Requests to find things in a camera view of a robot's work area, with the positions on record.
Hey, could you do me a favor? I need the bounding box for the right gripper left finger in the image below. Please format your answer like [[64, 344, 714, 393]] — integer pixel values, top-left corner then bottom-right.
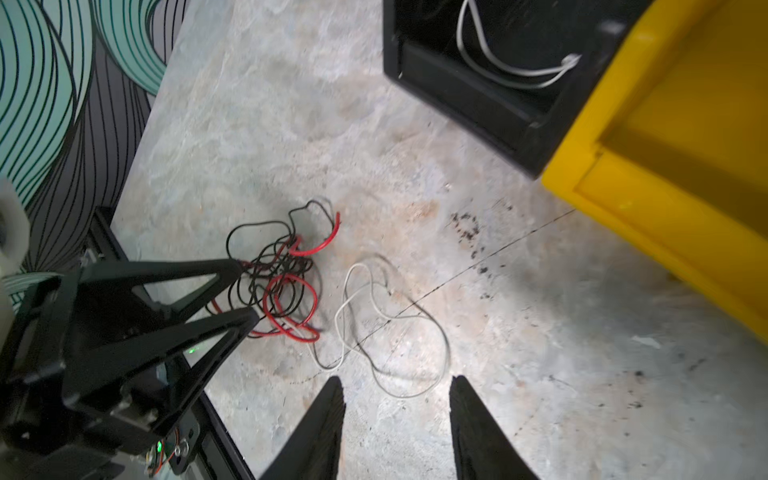
[[261, 376, 346, 480]]

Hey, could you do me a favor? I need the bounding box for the black plastic bin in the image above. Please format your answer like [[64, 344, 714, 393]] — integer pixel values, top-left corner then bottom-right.
[[382, 0, 650, 178]]

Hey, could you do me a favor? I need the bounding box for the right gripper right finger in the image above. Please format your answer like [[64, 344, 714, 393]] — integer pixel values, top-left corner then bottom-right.
[[449, 375, 538, 480]]

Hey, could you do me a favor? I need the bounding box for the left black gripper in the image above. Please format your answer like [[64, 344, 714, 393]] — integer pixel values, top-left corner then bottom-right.
[[1, 258, 259, 479]]

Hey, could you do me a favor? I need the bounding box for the red black cable bundle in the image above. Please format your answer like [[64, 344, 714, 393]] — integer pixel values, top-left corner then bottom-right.
[[206, 199, 342, 344]]

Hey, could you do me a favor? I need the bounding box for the yellow plastic bin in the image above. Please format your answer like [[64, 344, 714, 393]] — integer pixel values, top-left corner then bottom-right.
[[542, 1, 767, 338]]

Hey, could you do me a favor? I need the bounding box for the white cable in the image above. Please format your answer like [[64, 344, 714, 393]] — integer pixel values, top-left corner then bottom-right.
[[308, 261, 452, 400], [455, 0, 582, 91]]

